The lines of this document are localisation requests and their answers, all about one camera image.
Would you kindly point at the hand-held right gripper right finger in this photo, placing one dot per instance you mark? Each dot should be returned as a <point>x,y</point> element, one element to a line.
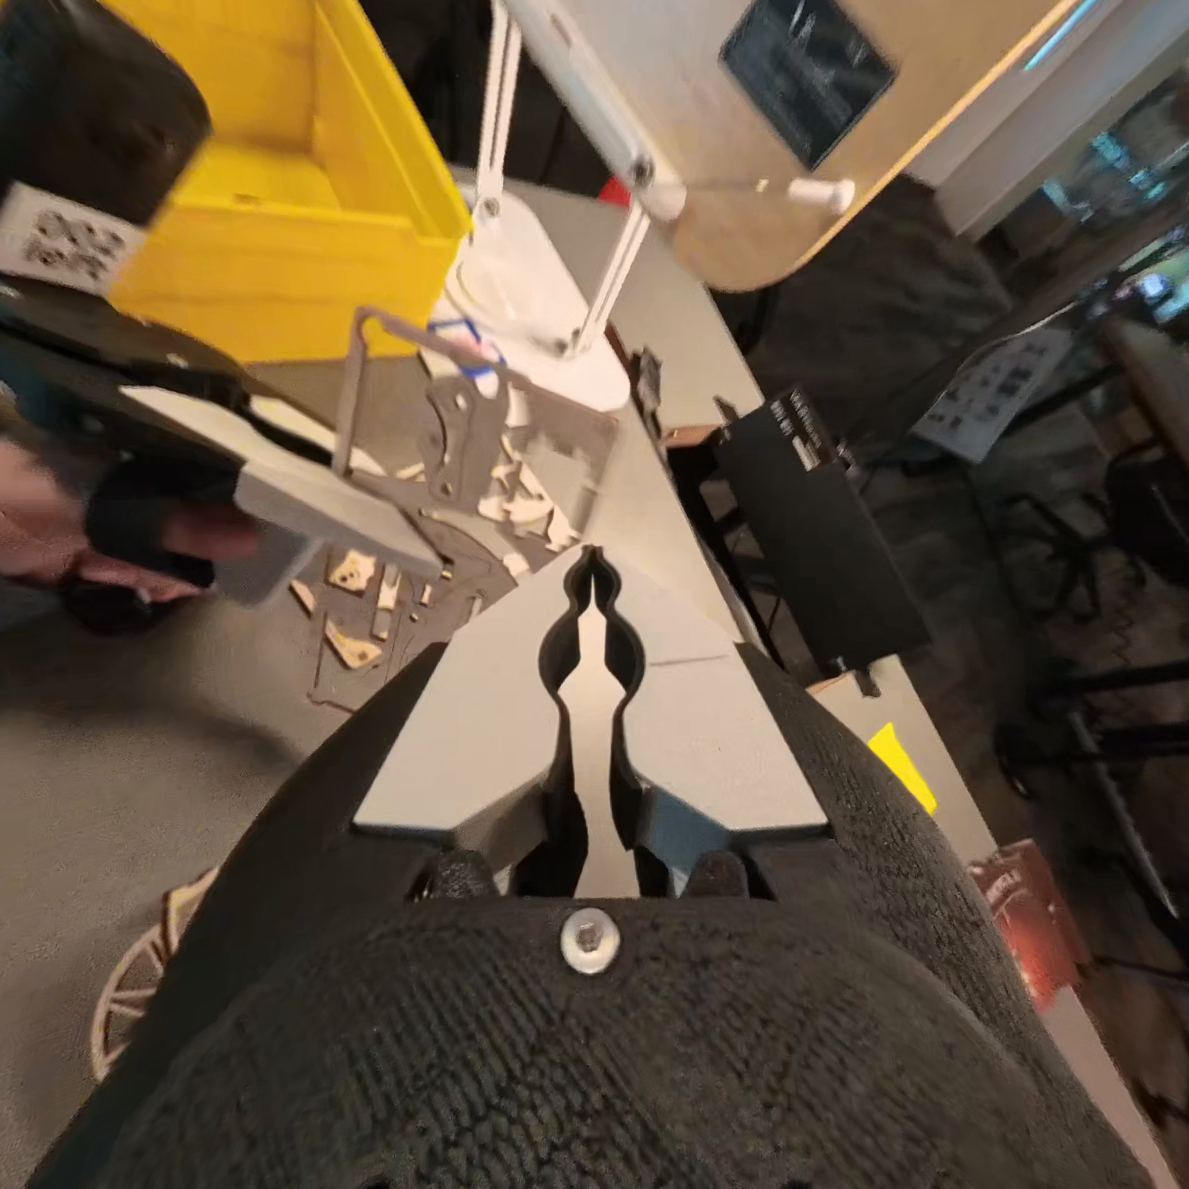
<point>725,734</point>

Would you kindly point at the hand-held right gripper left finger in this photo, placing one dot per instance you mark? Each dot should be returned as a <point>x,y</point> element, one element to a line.
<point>465,725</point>

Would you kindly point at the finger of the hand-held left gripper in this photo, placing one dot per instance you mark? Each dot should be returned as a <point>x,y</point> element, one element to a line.
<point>324,511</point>
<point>186,414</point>

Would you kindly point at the thin plywood parts sheet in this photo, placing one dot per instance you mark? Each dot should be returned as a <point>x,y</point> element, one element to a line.
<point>558,455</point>

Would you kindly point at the numbered plywood parts sheet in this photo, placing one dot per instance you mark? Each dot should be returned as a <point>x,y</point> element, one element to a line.
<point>358,568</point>

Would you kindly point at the wooden bicycle model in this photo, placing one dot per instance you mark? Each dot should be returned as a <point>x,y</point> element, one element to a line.
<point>172,899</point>

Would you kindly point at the person's left hand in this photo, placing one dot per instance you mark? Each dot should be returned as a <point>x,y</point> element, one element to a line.
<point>37,530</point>

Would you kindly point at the yellow plastic bin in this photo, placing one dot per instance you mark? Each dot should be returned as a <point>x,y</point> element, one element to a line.
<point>279,269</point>

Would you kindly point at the flat yellow paper note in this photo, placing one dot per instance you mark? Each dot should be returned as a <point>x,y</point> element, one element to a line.
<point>901,766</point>

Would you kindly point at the black equipment box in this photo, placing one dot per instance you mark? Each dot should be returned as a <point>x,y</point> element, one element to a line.
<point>817,538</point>

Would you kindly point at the blue-edged card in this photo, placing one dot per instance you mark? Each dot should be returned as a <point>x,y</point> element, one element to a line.
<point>446,327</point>

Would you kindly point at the black tape scrap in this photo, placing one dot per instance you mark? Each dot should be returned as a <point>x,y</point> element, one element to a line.
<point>647,381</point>

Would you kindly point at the brown product box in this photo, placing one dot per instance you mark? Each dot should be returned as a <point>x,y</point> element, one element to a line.
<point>1022,919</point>

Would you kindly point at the orange traffic cone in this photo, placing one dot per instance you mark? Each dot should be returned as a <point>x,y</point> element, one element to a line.
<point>613,190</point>

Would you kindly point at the printed paper sheet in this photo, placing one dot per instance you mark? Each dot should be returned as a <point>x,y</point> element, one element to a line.
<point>994,390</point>

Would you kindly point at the wooden book stand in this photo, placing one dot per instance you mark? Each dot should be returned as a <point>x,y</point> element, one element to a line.
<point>707,214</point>

